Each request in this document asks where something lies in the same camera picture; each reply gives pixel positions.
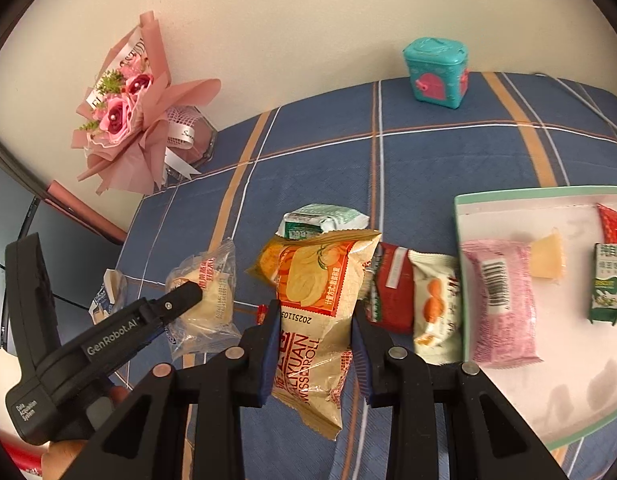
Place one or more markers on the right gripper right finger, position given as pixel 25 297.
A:
pixel 361 337

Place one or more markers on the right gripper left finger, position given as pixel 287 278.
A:
pixel 270 328

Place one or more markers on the clear bread bun packet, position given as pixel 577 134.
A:
pixel 207 327

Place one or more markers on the orange swiss roll packet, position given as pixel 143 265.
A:
pixel 317 282

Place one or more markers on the white persimmon snack packet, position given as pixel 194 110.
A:
pixel 437 307

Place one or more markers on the pink barcode snack packet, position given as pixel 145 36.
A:
pixel 506 335

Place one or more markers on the green mung bean biscuit packet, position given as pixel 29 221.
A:
pixel 603 304

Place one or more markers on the person's left hand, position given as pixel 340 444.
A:
pixel 59 456

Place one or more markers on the dark red brick packet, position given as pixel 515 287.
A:
pixel 388 289

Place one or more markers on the small blue-white wrapper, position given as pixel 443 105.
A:
pixel 110 298

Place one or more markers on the crumpled green-white wrapper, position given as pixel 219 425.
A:
pixel 315 219

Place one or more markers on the blue plaid tablecloth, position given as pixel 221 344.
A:
pixel 377 149

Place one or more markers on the yellow jelly cup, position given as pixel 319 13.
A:
pixel 546 259

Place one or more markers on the shallow white green-rimmed box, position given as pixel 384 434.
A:
pixel 572 391

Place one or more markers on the pink flower bouquet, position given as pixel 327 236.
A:
pixel 140 127

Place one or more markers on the teal toy box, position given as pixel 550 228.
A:
pixel 438 70

